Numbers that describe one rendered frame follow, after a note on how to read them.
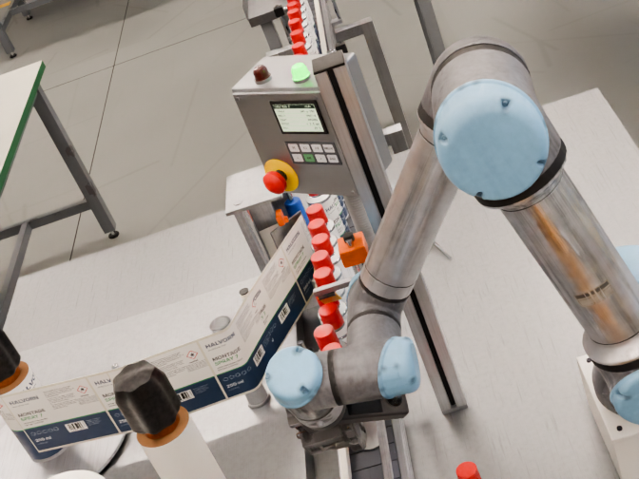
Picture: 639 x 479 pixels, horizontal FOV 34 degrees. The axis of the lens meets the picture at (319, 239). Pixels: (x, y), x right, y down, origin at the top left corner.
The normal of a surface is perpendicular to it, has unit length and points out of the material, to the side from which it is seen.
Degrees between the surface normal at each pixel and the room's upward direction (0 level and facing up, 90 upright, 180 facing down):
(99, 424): 90
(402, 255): 88
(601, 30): 0
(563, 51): 0
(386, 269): 76
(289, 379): 30
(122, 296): 0
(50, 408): 90
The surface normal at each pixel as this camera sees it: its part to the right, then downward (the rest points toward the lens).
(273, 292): 0.86, 0.00
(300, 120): -0.49, 0.62
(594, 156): -0.32, -0.78
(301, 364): -0.25, -0.40
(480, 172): -0.11, 0.48
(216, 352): 0.13, 0.52
